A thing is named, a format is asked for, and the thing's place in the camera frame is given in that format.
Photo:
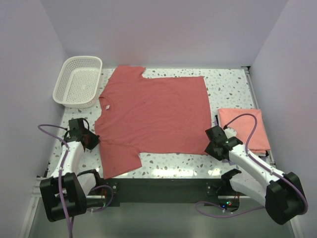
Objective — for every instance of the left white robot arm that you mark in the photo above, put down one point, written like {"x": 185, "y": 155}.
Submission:
{"x": 65, "y": 192}

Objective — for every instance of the red t shirt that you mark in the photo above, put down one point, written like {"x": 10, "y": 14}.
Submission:
{"x": 143, "y": 115}

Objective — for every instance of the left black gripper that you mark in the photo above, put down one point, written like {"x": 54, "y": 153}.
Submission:
{"x": 91, "y": 141}

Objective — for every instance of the folded salmon t shirt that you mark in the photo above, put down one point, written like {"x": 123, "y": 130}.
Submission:
{"x": 244, "y": 126}

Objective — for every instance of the white plastic basket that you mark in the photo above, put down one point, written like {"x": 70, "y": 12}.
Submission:
{"x": 78, "y": 82}

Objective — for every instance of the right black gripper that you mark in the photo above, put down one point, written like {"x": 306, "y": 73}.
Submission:
{"x": 213, "y": 149}

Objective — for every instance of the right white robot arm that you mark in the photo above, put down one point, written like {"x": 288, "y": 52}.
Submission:
{"x": 279, "y": 193}

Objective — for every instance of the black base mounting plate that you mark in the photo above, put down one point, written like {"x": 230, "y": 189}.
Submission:
{"x": 160, "y": 190}

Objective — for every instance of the aluminium frame rail right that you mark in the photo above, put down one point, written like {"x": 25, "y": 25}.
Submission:
{"x": 246, "y": 70}

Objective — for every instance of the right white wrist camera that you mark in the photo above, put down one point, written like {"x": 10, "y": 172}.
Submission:
{"x": 229, "y": 132}

